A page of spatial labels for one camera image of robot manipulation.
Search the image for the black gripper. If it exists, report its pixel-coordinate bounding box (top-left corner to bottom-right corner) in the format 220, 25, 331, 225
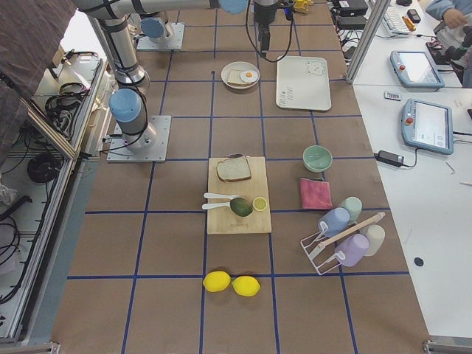
254, 4, 277, 52

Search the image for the cream round plate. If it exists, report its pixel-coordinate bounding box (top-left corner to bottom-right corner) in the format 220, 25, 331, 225
221, 61, 260, 90

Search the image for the bread slice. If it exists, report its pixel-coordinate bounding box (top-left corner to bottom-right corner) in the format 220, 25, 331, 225
216, 157, 251, 182
227, 69, 245, 86

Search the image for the bread slice on plate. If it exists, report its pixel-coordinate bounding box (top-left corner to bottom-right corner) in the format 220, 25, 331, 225
227, 69, 245, 86

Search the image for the wooden peg rack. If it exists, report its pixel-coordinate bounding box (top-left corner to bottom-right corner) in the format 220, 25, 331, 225
294, 0, 313, 14

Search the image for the toy fried egg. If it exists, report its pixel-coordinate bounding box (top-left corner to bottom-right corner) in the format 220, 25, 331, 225
240, 70, 259, 83

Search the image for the cream bear tray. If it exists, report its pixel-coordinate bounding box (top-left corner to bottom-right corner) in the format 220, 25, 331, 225
276, 55, 332, 111

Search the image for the white keyboard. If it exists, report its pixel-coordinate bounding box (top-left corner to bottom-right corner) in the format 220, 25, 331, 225
382, 6, 410, 35

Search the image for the mint green bowl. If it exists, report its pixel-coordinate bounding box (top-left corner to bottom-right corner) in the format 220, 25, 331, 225
302, 145, 333, 173

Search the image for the far teach pendant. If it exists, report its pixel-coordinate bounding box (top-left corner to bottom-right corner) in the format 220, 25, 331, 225
389, 51, 445, 90

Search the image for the teach pendant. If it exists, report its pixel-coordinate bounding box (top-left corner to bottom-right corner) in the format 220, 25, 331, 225
389, 51, 445, 90
400, 99, 454, 155

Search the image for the wooden cutting board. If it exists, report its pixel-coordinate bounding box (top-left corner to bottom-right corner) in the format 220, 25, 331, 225
207, 156, 271, 235

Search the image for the pink cloth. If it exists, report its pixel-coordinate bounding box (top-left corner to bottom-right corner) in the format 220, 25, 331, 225
300, 178, 333, 210

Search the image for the white plastic knife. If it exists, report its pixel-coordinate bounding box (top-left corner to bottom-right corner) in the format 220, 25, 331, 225
203, 192, 243, 200

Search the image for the lemon half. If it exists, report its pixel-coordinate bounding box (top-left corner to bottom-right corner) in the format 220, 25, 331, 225
252, 196, 268, 212

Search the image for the black power adapter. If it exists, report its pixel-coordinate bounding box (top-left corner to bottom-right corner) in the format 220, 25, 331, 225
374, 150, 404, 167

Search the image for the green avocado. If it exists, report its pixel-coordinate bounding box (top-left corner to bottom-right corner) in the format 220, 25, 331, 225
229, 198, 253, 217

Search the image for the near teach pendant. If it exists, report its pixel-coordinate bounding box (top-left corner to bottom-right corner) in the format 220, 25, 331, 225
400, 99, 454, 155

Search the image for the green cup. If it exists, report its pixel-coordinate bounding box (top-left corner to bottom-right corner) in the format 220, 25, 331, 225
339, 196, 363, 224

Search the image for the blue cup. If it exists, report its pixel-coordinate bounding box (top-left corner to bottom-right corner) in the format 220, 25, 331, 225
318, 207, 350, 237

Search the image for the beige cup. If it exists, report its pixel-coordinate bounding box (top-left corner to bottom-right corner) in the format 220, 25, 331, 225
360, 224, 386, 257

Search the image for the purple cup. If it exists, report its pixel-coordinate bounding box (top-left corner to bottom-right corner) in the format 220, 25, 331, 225
335, 234, 369, 267

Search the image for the left yellow lemon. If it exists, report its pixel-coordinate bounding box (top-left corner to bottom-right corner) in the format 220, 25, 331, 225
202, 271, 231, 293

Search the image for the yellow lemon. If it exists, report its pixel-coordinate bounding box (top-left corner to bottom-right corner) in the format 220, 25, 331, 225
232, 275, 260, 297
202, 271, 231, 293

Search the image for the right yellow lemon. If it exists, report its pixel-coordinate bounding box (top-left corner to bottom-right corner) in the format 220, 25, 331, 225
232, 275, 260, 297

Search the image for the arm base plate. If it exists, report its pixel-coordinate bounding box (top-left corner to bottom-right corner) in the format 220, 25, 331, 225
106, 115, 171, 163
136, 22, 185, 52

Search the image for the aluminium frame post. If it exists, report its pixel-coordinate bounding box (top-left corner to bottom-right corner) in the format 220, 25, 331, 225
345, 0, 390, 84

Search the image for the white wire cup rack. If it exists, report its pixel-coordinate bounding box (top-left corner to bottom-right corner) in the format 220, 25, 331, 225
300, 212, 385, 275

